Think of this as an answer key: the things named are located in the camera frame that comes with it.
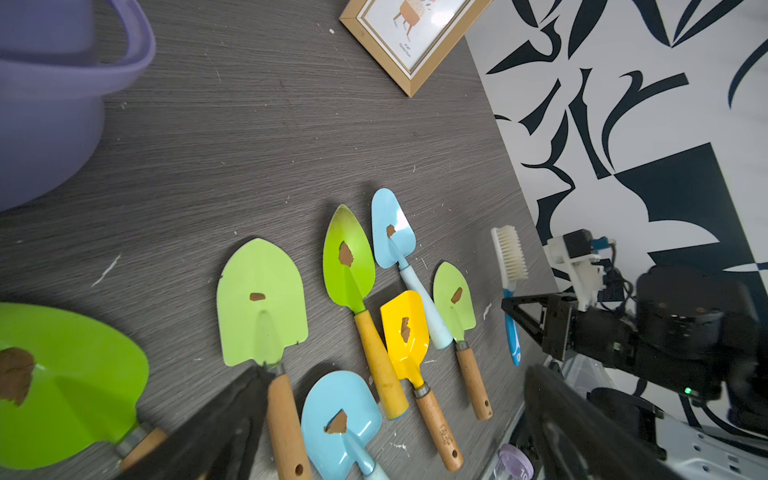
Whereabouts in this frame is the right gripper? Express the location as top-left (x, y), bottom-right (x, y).
top-left (501, 292), bottom-right (639, 366)

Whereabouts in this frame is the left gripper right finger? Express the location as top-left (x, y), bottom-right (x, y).
top-left (524, 365), bottom-right (680, 479)

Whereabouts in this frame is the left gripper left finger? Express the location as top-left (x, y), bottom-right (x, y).
top-left (118, 365), bottom-right (270, 479)

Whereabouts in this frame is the white blue cleaning brush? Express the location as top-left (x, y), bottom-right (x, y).
top-left (491, 225), bottom-right (528, 366)

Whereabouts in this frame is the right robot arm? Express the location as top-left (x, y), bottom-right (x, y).
top-left (502, 266), bottom-right (767, 479)

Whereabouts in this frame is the light green small trowel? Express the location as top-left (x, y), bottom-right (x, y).
top-left (432, 261), bottom-right (493, 421)

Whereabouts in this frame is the yellow scoop trowel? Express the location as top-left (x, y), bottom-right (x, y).
top-left (380, 290), bottom-right (464, 472)

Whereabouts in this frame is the light blue scoop trowel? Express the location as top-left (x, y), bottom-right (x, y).
top-left (301, 370), bottom-right (388, 479)

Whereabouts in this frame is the light blue pointed trowel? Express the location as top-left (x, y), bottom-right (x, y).
top-left (371, 188), bottom-right (453, 349)

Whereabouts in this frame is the light green square trowel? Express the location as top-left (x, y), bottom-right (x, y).
top-left (216, 238), bottom-right (312, 479)

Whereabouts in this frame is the green pointed trowel front row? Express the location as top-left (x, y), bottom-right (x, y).
top-left (1, 302), bottom-right (168, 470)

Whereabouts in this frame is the purple plastic bucket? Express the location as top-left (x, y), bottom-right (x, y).
top-left (1, 1), bottom-right (156, 210)

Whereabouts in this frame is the purple sand timer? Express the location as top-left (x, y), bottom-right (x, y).
top-left (491, 444), bottom-right (535, 480)

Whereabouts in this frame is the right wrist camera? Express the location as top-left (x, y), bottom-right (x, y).
top-left (544, 229), bottom-right (615, 312)

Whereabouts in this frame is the green trowel yellow handle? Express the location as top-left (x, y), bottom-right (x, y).
top-left (322, 204), bottom-right (409, 420)

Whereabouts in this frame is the wooden picture frame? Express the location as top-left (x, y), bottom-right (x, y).
top-left (339, 0), bottom-right (490, 97)

